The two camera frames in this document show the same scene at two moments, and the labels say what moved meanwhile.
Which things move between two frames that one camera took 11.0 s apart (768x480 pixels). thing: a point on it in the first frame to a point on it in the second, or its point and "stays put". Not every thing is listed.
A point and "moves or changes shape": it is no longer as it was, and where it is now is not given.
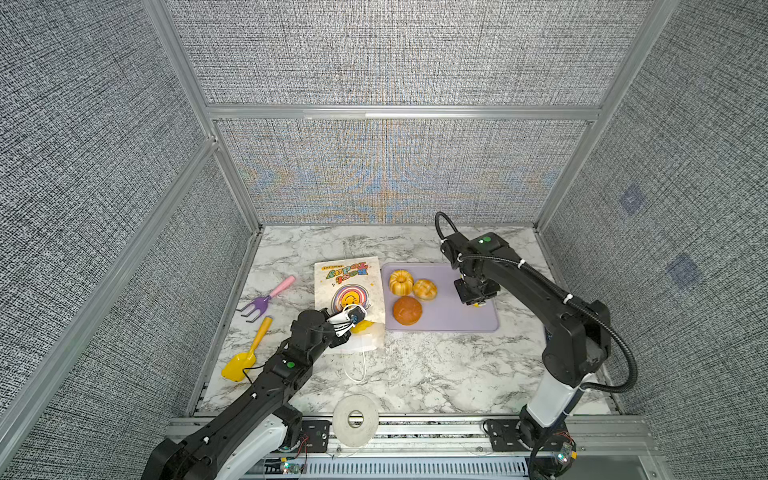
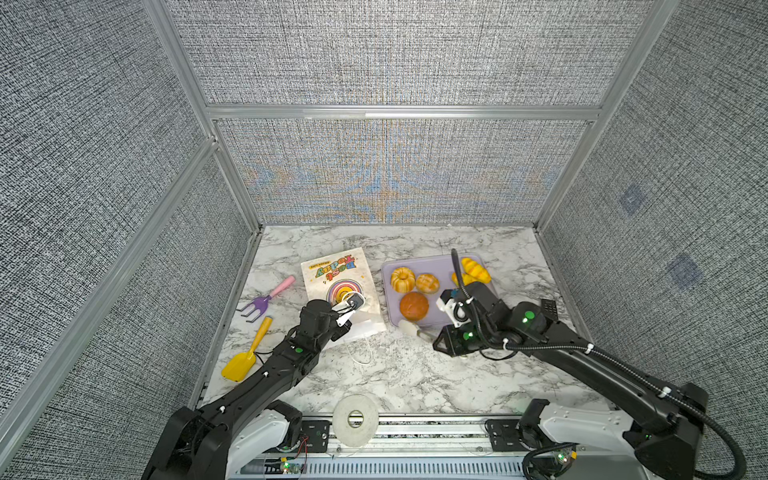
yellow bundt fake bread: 401,282 stays put
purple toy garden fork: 260,304 stays put
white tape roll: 355,436 stays put
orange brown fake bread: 407,310 moves or changes shape
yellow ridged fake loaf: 361,326 moves or changes shape
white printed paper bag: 346,282 moves or changes shape
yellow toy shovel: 237,365 stays put
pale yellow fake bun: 424,289 moves or changes shape
